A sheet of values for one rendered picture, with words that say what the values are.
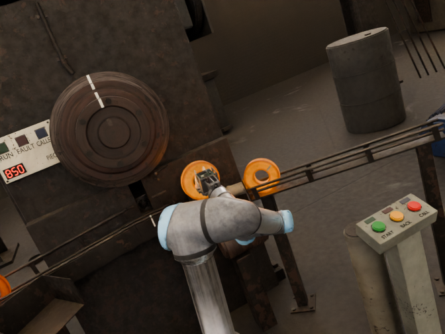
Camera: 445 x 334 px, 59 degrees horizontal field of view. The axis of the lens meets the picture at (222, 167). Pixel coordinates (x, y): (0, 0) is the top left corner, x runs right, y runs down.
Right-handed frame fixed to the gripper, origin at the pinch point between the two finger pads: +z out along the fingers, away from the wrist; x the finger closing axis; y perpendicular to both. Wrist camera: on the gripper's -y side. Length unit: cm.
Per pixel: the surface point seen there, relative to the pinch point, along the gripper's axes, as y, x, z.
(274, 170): -10.7, -31.8, -3.4
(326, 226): -94, -79, 30
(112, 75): 40, 15, 30
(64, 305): -24, 65, -7
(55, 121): 31, 42, 28
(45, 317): -25, 72, -8
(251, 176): -12.8, -23.1, 2.4
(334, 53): -45, -199, 168
